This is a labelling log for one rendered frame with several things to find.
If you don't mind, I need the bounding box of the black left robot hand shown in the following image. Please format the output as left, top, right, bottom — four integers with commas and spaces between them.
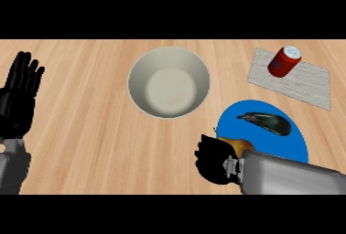
0, 50, 46, 140

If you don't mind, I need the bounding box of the red can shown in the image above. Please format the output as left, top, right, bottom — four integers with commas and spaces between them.
266, 45, 303, 79

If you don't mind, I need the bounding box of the beige bowl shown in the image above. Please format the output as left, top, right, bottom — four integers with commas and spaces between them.
127, 46, 213, 120

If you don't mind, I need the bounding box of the grey woven placemat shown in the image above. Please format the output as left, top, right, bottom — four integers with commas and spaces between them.
245, 47, 333, 112

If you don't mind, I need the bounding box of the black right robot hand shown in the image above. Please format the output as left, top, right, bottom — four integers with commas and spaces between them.
194, 133, 245, 186

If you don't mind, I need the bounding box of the yellow-brown pear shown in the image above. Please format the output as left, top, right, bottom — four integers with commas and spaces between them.
217, 136, 257, 156

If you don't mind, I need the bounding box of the dark eggplant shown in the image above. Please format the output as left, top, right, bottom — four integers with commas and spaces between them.
236, 112, 293, 137

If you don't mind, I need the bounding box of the blue plate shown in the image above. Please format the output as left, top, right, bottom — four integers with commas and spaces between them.
214, 100, 309, 165

